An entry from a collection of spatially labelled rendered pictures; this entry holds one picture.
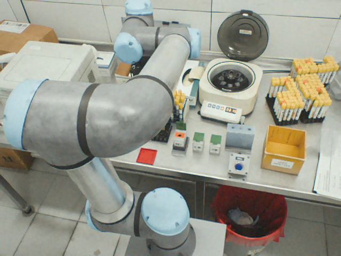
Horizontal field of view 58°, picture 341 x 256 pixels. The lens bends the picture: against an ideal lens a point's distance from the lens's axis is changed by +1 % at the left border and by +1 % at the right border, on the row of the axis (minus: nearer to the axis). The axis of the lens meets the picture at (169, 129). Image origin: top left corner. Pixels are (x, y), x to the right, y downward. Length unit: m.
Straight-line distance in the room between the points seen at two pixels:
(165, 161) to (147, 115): 0.74
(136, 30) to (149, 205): 0.44
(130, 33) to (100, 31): 0.89
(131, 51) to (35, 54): 0.59
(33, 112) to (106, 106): 0.11
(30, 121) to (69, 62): 0.75
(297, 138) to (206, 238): 0.51
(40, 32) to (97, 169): 1.17
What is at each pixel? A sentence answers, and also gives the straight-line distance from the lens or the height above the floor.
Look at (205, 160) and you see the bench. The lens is 1.19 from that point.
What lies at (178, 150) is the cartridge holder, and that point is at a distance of 1.20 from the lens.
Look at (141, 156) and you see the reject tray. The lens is 1.21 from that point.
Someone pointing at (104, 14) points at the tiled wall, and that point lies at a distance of 1.64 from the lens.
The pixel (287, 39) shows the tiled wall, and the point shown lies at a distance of 1.53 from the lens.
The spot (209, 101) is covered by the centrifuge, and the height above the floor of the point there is 0.94.
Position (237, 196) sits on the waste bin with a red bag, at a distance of 1.75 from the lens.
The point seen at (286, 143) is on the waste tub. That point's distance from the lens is 1.27.
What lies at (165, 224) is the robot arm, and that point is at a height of 1.14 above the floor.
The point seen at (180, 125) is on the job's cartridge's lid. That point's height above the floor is 0.97.
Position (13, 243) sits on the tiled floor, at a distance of 2.27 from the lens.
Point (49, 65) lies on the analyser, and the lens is 1.23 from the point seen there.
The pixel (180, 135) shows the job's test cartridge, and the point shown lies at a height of 0.95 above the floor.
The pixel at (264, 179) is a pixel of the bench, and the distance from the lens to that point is 1.17.
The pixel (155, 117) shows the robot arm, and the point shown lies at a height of 1.51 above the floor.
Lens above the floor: 1.86
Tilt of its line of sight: 50 degrees down
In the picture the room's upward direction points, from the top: 6 degrees counter-clockwise
